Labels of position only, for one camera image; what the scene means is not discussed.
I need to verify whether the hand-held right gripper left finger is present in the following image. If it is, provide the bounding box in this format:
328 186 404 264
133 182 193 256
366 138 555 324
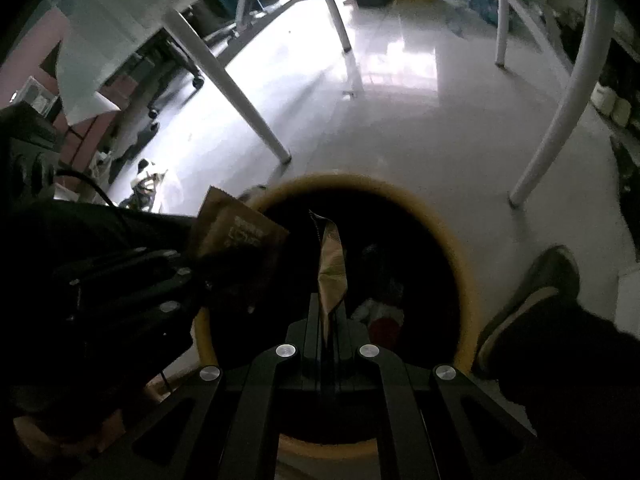
75 294 324 480

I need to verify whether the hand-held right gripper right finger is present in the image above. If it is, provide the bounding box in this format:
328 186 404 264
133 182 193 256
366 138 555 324
332 305 581 480

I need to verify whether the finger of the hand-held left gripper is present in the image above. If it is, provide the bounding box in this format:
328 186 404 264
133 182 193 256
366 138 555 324
65 284 202 342
52 248 194 291

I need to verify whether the gold foil wrapper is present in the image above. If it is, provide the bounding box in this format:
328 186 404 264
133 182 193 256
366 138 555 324
308 208 350 342

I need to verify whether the brown paper packet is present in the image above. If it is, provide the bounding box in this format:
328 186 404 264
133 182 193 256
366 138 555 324
187 185 292 312

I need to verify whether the yellow round bin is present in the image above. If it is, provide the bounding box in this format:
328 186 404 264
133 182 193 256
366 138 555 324
192 172 482 462

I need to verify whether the person's left forearm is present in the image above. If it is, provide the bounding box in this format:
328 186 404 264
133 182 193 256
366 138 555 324
14 406 127 462

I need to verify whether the red wrapper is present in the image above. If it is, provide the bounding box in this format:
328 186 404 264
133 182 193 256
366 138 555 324
369 315 407 357

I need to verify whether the white plastic wrapper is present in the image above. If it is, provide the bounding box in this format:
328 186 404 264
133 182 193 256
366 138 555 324
350 280 407 322

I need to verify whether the white framed panel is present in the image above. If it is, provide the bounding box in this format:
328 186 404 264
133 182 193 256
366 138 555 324
9 76 57 122

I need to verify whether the black office chair base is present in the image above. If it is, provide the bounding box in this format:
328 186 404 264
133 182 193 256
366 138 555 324
135 35 207 122

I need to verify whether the person's right shoe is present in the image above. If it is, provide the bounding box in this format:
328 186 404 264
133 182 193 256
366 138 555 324
471 244 582 377

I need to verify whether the white table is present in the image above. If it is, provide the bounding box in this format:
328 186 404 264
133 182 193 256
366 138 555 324
162 0 619 209

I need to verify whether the black bag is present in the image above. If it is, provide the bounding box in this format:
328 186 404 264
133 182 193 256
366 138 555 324
609 135 640 262

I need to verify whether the white shoe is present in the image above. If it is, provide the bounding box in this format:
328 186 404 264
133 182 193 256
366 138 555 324
612 96 635 129
591 82 617 117

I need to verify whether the dark clutter shelf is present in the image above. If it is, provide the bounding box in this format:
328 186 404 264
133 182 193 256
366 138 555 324
550 0 640 111

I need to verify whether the black cable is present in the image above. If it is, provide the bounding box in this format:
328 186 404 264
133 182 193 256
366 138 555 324
54 166 122 209

